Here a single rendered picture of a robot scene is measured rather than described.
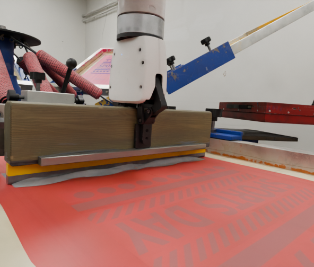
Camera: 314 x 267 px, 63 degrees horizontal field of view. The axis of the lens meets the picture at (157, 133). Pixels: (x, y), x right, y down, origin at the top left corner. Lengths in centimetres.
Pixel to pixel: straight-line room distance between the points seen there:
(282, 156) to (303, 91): 185
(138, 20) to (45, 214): 29
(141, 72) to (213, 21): 260
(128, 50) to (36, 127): 18
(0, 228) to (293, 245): 23
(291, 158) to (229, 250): 35
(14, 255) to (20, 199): 11
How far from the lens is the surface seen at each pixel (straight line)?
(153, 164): 45
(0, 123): 40
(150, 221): 25
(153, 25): 41
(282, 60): 249
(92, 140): 37
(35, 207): 28
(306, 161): 54
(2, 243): 23
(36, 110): 34
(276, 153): 56
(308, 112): 137
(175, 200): 30
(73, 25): 516
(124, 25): 42
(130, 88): 40
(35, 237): 23
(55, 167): 37
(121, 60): 43
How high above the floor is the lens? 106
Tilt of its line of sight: 6 degrees down
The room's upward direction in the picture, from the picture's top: 4 degrees clockwise
